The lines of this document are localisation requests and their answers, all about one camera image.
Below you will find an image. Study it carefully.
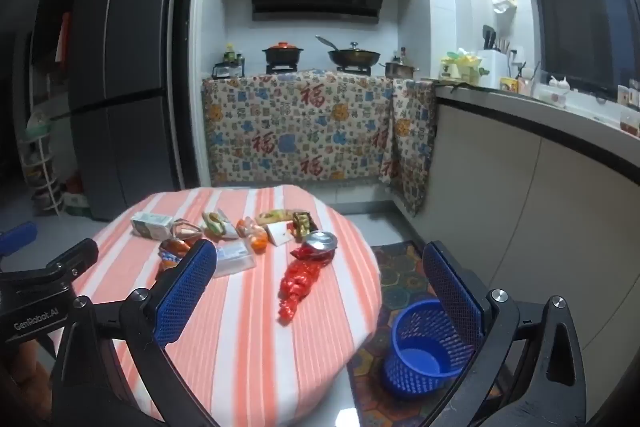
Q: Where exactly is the black wok with lid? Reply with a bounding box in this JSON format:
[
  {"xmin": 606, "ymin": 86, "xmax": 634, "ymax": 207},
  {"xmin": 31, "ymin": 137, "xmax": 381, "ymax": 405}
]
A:
[{"xmin": 315, "ymin": 35, "xmax": 382, "ymax": 68}]

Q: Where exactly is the steel pot with lid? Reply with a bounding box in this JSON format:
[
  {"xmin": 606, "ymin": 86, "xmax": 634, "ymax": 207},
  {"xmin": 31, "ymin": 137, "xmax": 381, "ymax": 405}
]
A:
[{"xmin": 379, "ymin": 59, "xmax": 420, "ymax": 80}]

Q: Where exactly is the white utensil holder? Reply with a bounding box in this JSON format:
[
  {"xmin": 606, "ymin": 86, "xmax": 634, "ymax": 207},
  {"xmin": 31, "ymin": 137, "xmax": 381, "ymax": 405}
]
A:
[{"xmin": 475, "ymin": 25, "xmax": 511, "ymax": 90}]

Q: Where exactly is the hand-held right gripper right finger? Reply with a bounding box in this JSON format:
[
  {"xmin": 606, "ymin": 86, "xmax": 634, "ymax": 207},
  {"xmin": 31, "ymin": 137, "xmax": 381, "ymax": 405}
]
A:
[{"xmin": 422, "ymin": 241, "xmax": 588, "ymax": 427}]

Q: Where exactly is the dark window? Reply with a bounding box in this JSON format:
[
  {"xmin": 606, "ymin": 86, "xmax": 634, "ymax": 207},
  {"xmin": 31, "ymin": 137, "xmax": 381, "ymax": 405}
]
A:
[{"xmin": 530, "ymin": 0, "xmax": 640, "ymax": 98}]

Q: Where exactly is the white tiered rack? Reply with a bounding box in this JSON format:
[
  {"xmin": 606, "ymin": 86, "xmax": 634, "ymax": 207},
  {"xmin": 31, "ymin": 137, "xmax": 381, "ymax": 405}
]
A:
[{"xmin": 20, "ymin": 112, "xmax": 66, "ymax": 212}]

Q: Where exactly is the green white cardboard box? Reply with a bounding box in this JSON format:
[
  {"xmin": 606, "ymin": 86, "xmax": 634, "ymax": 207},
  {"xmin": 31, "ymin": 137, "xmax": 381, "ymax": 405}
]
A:
[{"xmin": 64, "ymin": 177, "xmax": 91, "ymax": 218}]

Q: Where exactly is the narrow printed fringed cloth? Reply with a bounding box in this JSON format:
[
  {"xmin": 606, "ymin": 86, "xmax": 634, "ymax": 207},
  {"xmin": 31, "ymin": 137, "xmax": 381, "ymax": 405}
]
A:
[{"xmin": 377, "ymin": 78, "xmax": 440, "ymax": 215}]

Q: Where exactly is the gold dark wrapper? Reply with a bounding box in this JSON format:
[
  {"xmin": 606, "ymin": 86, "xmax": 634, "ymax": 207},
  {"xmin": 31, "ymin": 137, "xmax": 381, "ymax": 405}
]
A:
[{"xmin": 291, "ymin": 211, "xmax": 318, "ymax": 242}]

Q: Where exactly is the orange white striped tablecloth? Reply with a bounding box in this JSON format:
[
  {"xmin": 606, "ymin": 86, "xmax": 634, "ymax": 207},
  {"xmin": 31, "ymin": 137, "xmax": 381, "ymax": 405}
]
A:
[{"xmin": 47, "ymin": 186, "xmax": 383, "ymax": 427}]

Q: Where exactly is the grey kitchen countertop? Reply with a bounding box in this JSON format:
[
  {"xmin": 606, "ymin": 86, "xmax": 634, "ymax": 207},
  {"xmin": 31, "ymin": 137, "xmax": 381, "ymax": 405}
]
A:
[{"xmin": 434, "ymin": 77, "xmax": 640, "ymax": 188}]

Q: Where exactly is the red wrapper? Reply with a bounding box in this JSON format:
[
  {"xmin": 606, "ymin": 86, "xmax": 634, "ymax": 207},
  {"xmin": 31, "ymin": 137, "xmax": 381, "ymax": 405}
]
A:
[{"xmin": 277, "ymin": 259, "xmax": 321, "ymax": 325}]

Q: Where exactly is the grey refrigerator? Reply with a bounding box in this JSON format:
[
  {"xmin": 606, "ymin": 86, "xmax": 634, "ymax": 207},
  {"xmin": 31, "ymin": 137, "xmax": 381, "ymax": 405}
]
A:
[{"xmin": 70, "ymin": 0, "xmax": 201, "ymax": 222}]

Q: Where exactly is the white green milk carton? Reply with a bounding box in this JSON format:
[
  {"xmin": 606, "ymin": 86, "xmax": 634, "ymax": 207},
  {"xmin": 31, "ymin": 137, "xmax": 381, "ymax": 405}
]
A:
[{"xmin": 131, "ymin": 212, "xmax": 173, "ymax": 240}]

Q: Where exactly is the black clay pot orange lid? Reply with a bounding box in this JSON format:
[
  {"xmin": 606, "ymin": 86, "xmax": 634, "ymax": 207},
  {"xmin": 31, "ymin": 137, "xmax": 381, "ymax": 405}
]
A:
[{"xmin": 262, "ymin": 41, "xmax": 304, "ymax": 68}]

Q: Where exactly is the green yellow snack wrapper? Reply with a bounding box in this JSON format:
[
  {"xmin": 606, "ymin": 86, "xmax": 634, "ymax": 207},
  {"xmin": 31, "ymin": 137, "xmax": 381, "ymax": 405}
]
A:
[{"xmin": 201, "ymin": 211, "xmax": 238, "ymax": 240}]

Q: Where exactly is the yellow green plastic container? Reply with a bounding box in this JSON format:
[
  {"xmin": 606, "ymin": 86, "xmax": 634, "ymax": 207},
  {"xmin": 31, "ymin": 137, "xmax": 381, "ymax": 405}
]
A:
[{"xmin": 440, "ymin": 49, "xmax": 488, "ymax": 85}]

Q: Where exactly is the black condiment rack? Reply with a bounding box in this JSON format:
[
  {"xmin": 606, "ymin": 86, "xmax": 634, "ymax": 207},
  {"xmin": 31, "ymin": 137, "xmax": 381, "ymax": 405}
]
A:
[{"xmin": 212, "ymin": 62, "xmax": 246, "ymax": 80}]

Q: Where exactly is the clear plastic box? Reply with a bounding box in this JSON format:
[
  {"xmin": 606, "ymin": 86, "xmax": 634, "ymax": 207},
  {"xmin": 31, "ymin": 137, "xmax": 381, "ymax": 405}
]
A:
[{"xmin": 214, "ymin": 241, "xmax": 257, "ymax": 278}]

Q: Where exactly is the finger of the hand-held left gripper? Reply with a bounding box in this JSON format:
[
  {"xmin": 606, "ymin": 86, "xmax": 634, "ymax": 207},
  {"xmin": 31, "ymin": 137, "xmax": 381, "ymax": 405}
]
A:
[
  {"xmin": 0, "ymin": 222, "xmax": 38, "ymax": 260},
  {"xmin": 45, "ymin": 239, "xmax": 99, "ymax": 280}
]

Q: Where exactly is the colourful hexagon floor mat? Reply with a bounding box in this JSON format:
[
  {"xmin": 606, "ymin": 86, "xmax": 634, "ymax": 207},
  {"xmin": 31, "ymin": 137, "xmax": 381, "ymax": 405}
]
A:
[{"xmin": 347, "ymin": 241, "xmax": 481, "ymax": 427}]

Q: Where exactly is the blue plastic basket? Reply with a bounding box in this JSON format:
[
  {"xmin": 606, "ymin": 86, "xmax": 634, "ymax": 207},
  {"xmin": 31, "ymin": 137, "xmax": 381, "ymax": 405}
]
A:
[{"xmin": 384, "ymin": 299, "xmax": 483, "ymax": 397}]

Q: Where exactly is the yellow long wrapper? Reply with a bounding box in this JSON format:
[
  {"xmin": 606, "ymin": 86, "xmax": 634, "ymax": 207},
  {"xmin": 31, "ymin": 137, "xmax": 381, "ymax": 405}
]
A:
[{"xmin": 256, "ymin": 208, "xmax": 297, "ymax": 225}]

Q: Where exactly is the beige base cabinet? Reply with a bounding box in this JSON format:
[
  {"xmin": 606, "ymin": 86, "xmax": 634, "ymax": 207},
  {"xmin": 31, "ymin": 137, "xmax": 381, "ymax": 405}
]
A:
[{"xmin": 400, "ymin": 97, "xmax": 640, "ymax": 427}]

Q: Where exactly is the orange snack packet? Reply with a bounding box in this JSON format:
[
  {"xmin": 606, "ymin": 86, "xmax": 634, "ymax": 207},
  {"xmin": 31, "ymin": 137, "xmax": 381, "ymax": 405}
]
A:
[{"xmin": 157, "ymin": 238, "xmax": 193, "ymax": 275}]

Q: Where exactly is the large printed fringed cloth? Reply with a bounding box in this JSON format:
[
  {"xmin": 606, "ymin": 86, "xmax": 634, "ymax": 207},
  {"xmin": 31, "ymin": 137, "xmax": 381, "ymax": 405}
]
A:
[{"xmin": 201, "ymin": 72, "xmax": 398, "ymax": 188}]

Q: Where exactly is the orange white snack wrapper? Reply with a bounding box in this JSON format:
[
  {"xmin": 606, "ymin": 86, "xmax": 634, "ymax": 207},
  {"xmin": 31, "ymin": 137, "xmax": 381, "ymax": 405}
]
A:
[{"xmin": 171, "ymin": 218, "xmax": 203, "ymax": 242}]

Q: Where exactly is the crushed red can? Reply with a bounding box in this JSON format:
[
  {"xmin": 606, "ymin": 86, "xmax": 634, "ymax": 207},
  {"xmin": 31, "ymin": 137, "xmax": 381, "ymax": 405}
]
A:
[{"xmin": 290, "ymin": 231, "xmax": 338, "ymax": 265}]

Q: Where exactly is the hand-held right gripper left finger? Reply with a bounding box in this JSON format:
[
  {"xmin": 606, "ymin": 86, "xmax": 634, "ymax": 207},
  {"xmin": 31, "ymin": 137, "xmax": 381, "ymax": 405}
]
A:
[{"xmin": 47, "ymin": 239, "xmax": 217, "ymax": 427}]

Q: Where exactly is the white small card box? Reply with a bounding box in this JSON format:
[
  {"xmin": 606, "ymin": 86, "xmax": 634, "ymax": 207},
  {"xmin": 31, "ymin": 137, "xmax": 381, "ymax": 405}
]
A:
[{"xmin": 264, "ymin": 222, "xmax": 293, "ymax": 247}]

